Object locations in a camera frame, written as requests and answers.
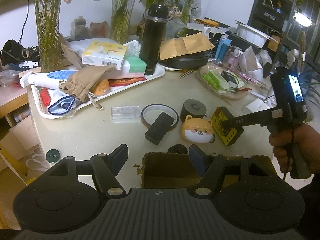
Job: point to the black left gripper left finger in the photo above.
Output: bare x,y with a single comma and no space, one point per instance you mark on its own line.
105,169

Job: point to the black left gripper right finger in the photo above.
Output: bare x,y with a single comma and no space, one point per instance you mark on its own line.
211,169

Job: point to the shiba dog earphone case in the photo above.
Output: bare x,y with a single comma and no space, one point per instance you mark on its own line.
197,130

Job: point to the yellow black electronic box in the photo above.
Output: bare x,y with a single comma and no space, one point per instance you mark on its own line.
228,134

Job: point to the black rectangular power bank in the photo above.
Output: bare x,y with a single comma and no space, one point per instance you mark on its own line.
159,128

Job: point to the brown tape roll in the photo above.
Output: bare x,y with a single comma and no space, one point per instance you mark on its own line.
160,108

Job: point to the right hand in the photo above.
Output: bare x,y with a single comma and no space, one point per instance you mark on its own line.
302,139

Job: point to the white power adapter box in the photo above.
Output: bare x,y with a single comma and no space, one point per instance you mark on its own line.
255,106

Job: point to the small black round knob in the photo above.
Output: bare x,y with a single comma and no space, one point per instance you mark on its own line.
178,148

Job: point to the brown cardboard box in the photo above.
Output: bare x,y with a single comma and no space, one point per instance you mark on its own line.
174,170

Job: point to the green round cap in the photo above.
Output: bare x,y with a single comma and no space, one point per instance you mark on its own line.
53,156

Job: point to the clear plastic box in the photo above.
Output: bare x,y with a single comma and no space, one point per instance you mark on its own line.
125,114

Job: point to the dark grey cylindrical speaker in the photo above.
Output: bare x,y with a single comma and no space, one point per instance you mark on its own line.
193,107

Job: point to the white plastic bag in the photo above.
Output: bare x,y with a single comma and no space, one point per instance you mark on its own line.
252,64

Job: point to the woven snack basket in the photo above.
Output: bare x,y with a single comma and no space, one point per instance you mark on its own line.
211,77

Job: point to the pink bottle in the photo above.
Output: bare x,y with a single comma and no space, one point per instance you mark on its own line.
234,57

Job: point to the blue white face mask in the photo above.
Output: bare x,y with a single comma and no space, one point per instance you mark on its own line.
61,103

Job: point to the orange sachet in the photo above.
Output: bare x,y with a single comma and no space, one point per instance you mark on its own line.
102,87

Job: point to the white plastic food container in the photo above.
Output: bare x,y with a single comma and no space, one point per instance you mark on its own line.
251,35

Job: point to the white plastic tray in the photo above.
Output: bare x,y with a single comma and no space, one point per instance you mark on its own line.
132,46

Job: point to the red lighter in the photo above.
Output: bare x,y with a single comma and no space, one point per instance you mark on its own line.
45,97

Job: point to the white blue tube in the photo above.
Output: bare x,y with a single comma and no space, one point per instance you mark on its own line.
47,80

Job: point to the green tissue pack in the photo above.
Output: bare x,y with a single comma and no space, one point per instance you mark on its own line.
133,64

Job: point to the yellow white medicine box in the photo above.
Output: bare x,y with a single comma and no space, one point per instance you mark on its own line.
104,54

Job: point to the brown paper envelope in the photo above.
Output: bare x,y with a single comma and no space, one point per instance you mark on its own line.
184,46

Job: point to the black thermos bottle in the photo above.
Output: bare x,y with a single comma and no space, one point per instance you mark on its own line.
153,34

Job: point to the middle glass vase with bamboo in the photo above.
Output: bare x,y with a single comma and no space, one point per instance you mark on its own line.
120,20

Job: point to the left glass vase with stems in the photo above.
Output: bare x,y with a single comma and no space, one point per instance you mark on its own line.
47,14

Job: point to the brown drawstring pouch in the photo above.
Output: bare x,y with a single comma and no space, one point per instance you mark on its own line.
80,83

